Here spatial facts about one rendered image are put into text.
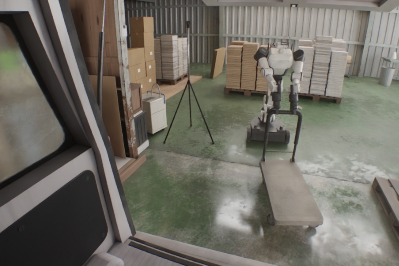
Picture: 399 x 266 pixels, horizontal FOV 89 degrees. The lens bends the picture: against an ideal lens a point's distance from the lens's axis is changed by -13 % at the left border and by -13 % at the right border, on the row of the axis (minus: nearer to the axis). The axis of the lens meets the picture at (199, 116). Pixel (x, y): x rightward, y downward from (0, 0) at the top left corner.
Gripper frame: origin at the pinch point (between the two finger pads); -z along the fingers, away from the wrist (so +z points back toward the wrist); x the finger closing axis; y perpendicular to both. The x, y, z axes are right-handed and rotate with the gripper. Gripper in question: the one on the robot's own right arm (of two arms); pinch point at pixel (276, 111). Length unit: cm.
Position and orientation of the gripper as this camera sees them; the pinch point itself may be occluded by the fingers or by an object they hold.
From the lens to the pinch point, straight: 231.5
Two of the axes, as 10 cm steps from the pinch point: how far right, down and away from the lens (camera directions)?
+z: 0.5, -9.9, 1.5
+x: -0.8, -1.5, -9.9
